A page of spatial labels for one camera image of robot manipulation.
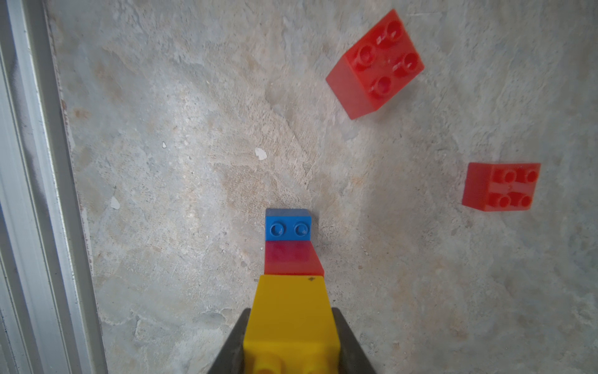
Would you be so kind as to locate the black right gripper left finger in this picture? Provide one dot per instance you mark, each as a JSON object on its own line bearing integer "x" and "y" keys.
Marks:
{"x": 230, "y": 359}

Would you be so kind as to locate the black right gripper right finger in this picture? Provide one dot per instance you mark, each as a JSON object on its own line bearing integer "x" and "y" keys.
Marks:
{"x": 352, "y": 358}

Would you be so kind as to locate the yellow lego brick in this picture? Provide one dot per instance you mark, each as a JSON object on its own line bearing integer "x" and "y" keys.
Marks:
{"x": 291, "y": 327}

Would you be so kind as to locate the red lego brick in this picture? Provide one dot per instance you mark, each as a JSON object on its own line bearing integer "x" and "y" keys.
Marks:
{"x": 500, "y": 187}
{"x": 292, "y": 258}
{"x": 376, "y": 68}

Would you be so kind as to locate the dark blue lego brick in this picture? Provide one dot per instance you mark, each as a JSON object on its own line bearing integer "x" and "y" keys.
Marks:
{"x": 287, "y": 225}

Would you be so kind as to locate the red lego brick top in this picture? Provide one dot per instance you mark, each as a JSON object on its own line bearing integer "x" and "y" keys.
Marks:
{"x": 500, "y": 187}

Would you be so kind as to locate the aluminium rail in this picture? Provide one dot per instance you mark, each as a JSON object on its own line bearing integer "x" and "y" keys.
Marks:
{"x": 49, "y": 320}

